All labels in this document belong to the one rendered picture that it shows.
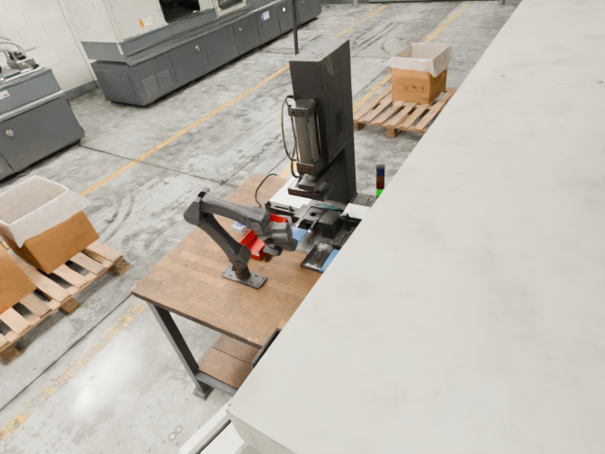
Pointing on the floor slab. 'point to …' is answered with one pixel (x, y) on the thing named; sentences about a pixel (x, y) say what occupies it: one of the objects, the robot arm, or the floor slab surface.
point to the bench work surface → (225, 296)
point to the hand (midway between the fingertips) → (283, 248)
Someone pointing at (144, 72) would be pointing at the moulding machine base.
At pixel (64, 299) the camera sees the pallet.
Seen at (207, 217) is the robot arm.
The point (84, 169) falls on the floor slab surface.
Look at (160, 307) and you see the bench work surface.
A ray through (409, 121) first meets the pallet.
